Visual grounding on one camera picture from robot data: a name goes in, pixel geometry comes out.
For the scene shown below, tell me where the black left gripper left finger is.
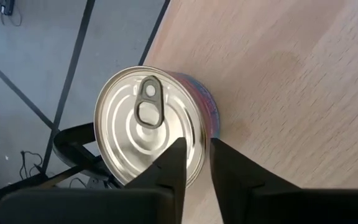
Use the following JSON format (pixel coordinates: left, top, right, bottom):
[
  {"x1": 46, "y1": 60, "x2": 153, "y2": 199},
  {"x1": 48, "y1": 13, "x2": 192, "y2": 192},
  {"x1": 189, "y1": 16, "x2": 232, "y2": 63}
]
[{"x1": 124, "y1": 137, "x2": 188, "y2": 224}]

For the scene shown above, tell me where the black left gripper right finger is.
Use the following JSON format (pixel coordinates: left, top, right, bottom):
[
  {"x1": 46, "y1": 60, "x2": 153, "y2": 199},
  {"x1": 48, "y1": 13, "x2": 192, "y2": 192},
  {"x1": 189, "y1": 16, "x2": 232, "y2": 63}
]
[{"x1": 209, "y1": 138, "x2": 301, "y2": 224}]

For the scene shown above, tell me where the salmon can red blue label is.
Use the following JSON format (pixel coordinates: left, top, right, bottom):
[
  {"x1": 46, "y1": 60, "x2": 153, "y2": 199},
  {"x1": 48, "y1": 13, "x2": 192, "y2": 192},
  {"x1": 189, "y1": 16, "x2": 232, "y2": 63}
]
[{"x1": 93, "y1": 65, "x2": 221, "y2": 189}]

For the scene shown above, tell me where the wooden shelf board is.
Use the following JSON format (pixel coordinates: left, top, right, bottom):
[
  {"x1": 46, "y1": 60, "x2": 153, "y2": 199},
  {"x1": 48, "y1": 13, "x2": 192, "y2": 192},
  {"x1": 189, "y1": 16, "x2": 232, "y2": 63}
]
[{"x1": 141, "y1": 0, "x2": 358, "y2": 224}]

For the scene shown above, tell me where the black curved bracket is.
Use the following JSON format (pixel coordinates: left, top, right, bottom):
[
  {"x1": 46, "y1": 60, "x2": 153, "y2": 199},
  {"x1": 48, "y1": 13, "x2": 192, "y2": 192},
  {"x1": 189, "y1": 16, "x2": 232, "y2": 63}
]
[{"x1": 53, "y1": 122, "x2": 124, "y2": 189}]

